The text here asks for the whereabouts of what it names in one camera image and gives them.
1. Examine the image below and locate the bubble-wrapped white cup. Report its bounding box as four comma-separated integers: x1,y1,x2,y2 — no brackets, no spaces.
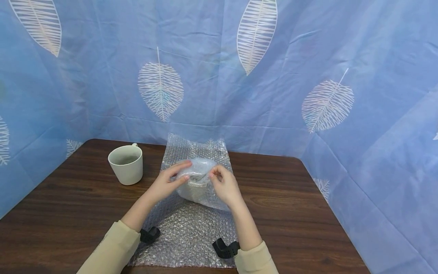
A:
175,158,234,212

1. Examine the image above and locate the black wrist band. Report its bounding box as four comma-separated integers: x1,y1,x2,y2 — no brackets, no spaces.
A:
139,226,161,244
212,237,241,260

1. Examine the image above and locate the person's left forearm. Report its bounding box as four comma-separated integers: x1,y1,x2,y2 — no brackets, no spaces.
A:
76,195,162,274

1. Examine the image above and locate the person's left hand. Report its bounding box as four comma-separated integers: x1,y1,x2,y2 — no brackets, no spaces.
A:
145,160,193,208

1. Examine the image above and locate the person's right hand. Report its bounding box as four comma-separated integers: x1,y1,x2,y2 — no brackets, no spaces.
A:
209,164,246,211

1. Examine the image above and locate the white ceramic mug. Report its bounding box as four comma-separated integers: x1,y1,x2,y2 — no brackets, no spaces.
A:
108,143,144,186

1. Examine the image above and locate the clear bubble wrap sheet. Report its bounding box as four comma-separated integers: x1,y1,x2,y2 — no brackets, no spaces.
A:
128,133,239,269

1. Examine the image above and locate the person's right forearm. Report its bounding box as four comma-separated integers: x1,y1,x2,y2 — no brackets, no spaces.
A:
227,202,280,274

